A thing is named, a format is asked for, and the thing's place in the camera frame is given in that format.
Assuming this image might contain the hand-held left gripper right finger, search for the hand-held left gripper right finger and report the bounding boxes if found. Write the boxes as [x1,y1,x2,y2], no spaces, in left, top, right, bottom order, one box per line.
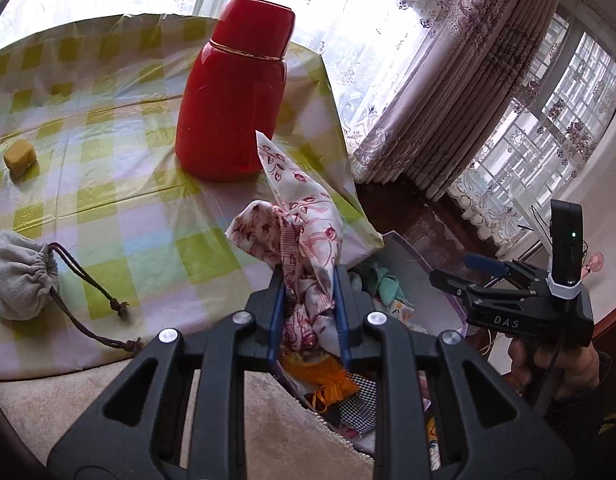
[333,262,579,480]

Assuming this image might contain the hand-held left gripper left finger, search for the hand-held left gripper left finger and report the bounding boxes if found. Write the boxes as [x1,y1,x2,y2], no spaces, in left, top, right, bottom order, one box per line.
[46,262,289,480]

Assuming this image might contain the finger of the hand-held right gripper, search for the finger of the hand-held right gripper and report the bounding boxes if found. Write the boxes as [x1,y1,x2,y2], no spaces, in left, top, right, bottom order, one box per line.
[464,254,547,287]
[429,270,490,311]

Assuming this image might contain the purple storage box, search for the purple storage box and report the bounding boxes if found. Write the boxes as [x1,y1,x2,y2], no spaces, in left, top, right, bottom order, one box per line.
[278,230,485,480]

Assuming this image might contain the green cloth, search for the green cloth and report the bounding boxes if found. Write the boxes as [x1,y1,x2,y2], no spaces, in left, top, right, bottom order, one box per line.
[360,265,413,312]

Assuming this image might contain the orange cloth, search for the orange cloth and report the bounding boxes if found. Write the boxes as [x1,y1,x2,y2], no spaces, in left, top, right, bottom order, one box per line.
[280,355,361,411]

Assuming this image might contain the houndstooth cloth pouch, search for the houndstooth cloth pouch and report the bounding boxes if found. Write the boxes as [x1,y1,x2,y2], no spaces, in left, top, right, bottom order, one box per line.
[333,377,377,433]

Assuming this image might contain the white red floral cloth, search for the white red floral cloth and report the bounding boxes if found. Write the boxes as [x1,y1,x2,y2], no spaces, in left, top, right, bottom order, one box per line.
[225,130,346,357]

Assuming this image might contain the person's right hand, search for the person's right hand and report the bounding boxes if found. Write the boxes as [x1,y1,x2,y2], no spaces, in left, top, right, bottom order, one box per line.
[508,335,602,402]

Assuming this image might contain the green checkered tablecloth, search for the green checkered tablecloth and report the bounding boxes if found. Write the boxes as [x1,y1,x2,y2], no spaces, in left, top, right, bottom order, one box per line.
[0,12,386,382]

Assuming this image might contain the mauve patterned curtain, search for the mauve patterned curtain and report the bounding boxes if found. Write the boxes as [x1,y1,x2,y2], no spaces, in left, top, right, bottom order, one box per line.
[350,0,564,202]

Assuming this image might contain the red thermos jug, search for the red thermos jug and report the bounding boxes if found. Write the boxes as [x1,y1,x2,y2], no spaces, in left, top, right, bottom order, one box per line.
[175,0,296,183]

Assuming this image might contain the white lace curtain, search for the white lace curtain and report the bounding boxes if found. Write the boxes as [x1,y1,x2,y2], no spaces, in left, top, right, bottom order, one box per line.
[0,0,616,247]

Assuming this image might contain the yellow sponge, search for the yellow sponge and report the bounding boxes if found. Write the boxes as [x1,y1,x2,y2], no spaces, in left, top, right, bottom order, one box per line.
[4,140,40,178]

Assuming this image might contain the black cable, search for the black cable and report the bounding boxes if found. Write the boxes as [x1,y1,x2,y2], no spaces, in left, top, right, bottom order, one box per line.
[529,347,565,413]

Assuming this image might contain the white window frame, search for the white window frame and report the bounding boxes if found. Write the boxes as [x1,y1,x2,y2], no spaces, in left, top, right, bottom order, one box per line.
[458,10,616,201]

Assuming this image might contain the grey drawstring pouch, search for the grey drawstring pouch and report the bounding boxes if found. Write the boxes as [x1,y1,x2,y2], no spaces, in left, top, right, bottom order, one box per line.
[0,230,143,352]

